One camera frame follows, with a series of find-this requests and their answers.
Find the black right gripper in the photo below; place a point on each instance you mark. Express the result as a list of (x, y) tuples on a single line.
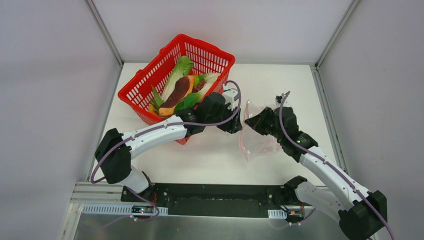
[(262, 120)]

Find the green white bok choy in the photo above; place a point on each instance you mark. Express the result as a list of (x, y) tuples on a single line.
[(193, 98)]

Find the purple red grape bunch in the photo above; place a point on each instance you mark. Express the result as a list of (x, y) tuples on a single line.
[(199, 86)]

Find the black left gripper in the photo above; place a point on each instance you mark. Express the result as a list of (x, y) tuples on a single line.
[(230, 120)]

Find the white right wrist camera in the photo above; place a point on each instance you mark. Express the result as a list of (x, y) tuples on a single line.
[(279, 99)]

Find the orange yellow fruit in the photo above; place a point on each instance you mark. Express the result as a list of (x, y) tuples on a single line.
[(152, 108)]

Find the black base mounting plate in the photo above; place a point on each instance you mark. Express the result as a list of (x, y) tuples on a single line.
[(223, 200)]

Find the light green lettuce head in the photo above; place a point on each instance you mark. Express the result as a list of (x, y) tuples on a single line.
[(207, 77)]

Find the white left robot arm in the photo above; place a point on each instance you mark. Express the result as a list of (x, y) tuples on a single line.
[(116, 150)]

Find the clear pink-dotted zip bag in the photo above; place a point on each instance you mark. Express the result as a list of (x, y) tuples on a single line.
[(252, 144)]

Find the pale green napa cabbage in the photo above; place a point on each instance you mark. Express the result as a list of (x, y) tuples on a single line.
[(180, 70)]

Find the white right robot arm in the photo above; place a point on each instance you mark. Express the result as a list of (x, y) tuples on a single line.
[(359, 212)]

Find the red plastic basket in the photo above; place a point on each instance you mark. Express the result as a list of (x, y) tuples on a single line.
[(206, 58)]

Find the dark green leaf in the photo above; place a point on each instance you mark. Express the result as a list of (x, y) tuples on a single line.
[(157, 100)]

